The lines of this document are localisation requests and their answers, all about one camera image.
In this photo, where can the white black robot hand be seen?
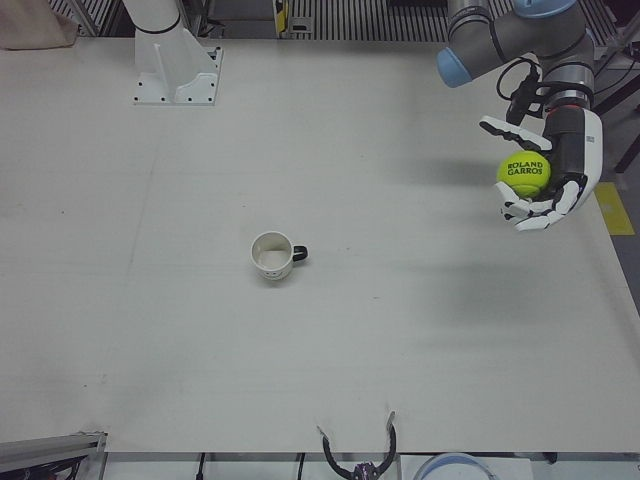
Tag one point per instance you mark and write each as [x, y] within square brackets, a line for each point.
[592, 150]

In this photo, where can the yellow green tennis ball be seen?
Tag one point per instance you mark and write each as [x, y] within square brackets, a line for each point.
[523, 175]

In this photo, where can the black tripod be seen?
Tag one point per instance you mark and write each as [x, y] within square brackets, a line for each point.
[627, 155]

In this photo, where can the grey ribbed panel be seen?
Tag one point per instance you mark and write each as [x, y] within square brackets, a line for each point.
[370, 20]

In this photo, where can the black claw clamp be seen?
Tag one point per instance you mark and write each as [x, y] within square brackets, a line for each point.
[361, 472]

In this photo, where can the beige cloth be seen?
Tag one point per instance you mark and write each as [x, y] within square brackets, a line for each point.
[30, 25]

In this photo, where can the aluminium extrusion bar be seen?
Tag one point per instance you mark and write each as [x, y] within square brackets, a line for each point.
[50, 445]

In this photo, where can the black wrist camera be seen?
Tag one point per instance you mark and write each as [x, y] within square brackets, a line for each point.
[522, 100]

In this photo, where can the yellow black striped post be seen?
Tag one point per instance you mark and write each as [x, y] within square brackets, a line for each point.
[281, 15]

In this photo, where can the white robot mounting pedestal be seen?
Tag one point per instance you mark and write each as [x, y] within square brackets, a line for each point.
[170, 65]

